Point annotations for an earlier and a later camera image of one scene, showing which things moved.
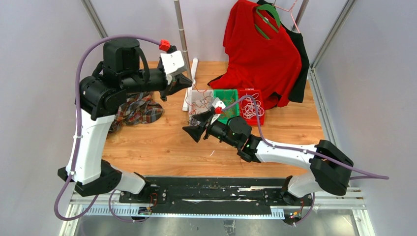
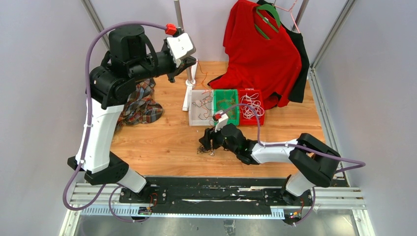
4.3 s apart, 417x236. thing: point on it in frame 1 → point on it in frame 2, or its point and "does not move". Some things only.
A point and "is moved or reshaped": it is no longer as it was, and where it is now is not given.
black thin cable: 211,94 does not move
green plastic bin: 229,97 does not move
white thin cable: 248,106 does not move
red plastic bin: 246,107 does not move
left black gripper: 180,82 → 186,62
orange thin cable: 201,92 is moved or reshaped
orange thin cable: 228,107 does not move
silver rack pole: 181,25 does not move
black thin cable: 193,122 → 201,149
